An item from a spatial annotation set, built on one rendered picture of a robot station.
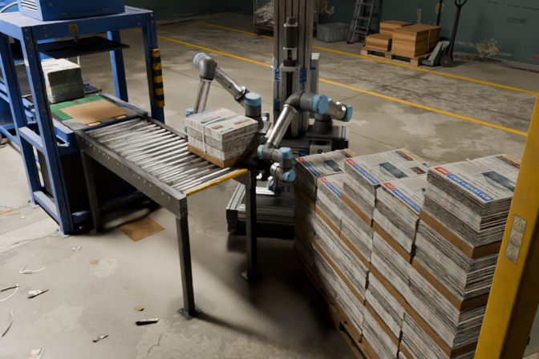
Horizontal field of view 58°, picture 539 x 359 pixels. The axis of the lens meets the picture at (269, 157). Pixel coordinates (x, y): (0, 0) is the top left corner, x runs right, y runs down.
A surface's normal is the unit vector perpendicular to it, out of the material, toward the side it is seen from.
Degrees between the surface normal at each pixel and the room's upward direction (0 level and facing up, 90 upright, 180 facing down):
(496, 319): 90
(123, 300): 0
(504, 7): 90
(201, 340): 0
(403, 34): 90
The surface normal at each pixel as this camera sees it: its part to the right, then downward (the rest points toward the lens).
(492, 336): -0.93, 0.15
